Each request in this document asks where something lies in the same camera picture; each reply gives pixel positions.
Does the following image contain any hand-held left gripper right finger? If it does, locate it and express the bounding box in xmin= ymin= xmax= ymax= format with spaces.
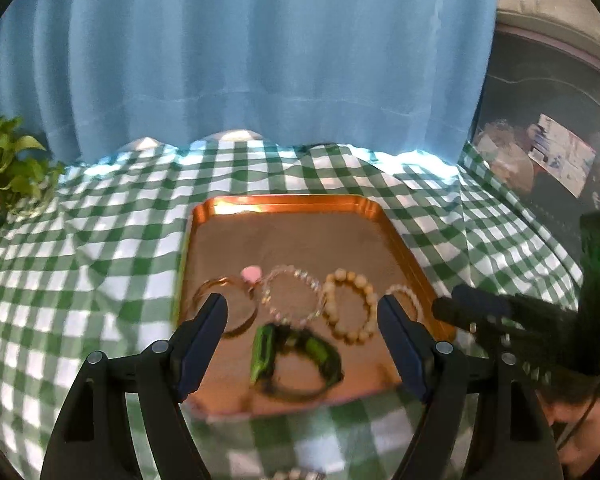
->
xmin=377 ymin=293 xmax=567 ymax=480

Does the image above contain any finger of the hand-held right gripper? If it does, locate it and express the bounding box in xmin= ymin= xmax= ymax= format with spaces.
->
xmin=432 ymin=283 xmax=583 ymax=343

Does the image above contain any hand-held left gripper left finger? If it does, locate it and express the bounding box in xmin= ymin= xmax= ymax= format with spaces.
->
xmin=40 ymin=293 xmax=229 ymax=480

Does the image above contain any gold bangle pink charm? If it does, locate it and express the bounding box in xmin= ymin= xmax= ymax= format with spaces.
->
xmin=191 ymin=265 xmax=264 ymax=337

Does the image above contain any beige wooden bead bracelet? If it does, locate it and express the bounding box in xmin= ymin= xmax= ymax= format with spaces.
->
xmin=322 ymin=269 xmax=379 ymax=345

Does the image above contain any pale pink bead bracelet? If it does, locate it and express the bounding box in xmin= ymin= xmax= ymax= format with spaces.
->
xmin=383 ymin=283 xmax=425 ymax=324

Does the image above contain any green and black bracelet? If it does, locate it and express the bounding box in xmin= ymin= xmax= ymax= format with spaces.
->
xmin=249 ymin=323 xmax=346 ymax=403

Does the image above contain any clear crystal bead bracelet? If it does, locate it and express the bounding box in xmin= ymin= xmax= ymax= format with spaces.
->
xmin=261 ymin=265 xmax=327 ymax=326

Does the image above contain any copper rectangular tray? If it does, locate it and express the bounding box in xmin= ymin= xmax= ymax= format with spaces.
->
xmin=172 ymin=194 xmax=457 ymax=417

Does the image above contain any white paper label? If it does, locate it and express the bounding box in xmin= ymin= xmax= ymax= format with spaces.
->
xmin=529 ymin=113 xmax=597 ymax=197

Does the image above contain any green checkered tablecloth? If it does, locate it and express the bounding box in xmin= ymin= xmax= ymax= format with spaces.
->
xmin=0 ymin=132 xmax=587 ymax=480

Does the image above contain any clear storage bin purple lid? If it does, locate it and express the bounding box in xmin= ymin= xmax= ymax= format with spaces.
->
xmin=467 ymin=27 xmax=600 ymax=283

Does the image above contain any potted green plant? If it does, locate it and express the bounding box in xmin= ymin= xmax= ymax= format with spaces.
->
xmin=0 ymin=102 xmax=66 ymax=233

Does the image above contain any blue curtain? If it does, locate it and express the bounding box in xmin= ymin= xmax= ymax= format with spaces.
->
xmin=0 ymin=0 xmax=501 ymax=162

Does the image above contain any black cable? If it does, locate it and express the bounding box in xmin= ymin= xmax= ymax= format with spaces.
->
xmin=555 ymin=385 xmax=600 ymax=456

